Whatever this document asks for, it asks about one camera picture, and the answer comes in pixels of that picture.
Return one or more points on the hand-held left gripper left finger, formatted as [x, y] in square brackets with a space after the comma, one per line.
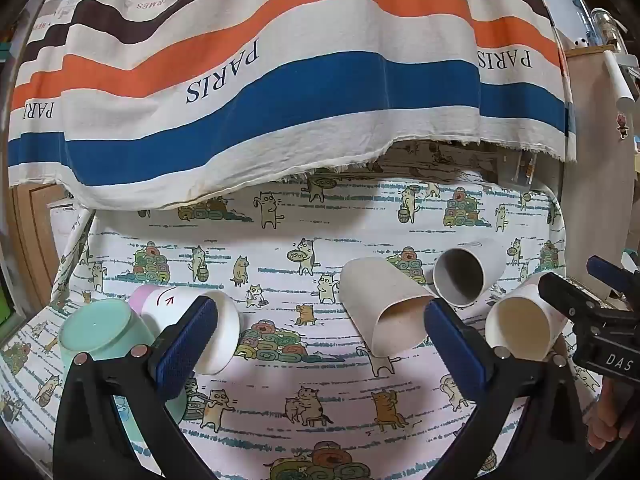
[184, 347]

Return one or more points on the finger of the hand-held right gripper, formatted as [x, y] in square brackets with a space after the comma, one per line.
[567, 294]
[611, 272]

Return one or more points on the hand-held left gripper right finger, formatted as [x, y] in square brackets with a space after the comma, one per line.
[456, 356]

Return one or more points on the white paper cup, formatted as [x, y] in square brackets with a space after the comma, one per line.
[522, 322]

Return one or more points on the beige paper cup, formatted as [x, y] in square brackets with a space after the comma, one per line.
[382, 305]

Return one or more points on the white cup with pink base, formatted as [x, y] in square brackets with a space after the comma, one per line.
[200, 317]

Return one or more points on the grey paper cup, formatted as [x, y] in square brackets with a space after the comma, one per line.
[462, 275]

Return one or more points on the mint green cup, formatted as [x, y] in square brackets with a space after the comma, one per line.
[100, 327]

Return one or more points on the person's right hand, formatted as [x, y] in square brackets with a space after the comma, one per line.
[606, 417]

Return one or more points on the wooden cabinet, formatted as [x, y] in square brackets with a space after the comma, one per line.
[607, 185]

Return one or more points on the cat-print tablecloth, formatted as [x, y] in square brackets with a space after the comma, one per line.
[310, 280]

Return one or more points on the cartoon sticker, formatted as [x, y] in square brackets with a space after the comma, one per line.
[622, 124]

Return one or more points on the wooden door panel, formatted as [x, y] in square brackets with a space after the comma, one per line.
[37, 240]

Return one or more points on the white tube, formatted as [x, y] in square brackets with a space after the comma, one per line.
[617, 77]

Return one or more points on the clear glass bottle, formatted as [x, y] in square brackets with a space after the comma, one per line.
[607, 27]

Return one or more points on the clear blue bottle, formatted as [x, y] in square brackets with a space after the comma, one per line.
[582, 17]

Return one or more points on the striped cloth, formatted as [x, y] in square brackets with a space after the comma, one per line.
[280, 90]

